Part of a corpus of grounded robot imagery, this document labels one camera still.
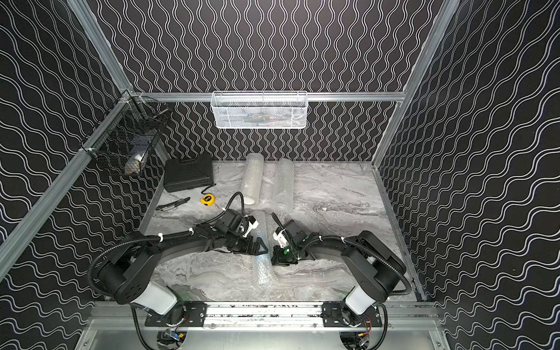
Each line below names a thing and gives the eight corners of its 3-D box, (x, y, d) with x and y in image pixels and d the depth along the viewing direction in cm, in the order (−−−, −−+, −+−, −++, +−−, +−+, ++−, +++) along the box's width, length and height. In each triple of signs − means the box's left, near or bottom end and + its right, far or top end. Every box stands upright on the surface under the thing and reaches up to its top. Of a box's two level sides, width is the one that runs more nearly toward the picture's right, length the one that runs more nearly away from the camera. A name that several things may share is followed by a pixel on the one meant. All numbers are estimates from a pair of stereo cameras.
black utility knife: (157, 213, 102) (155, 211, 101) (157, 209, 104) (155, 207, 102) (191, 202, 107) (190, 200, 105) (190, 198, 108) (189, 196, 107)
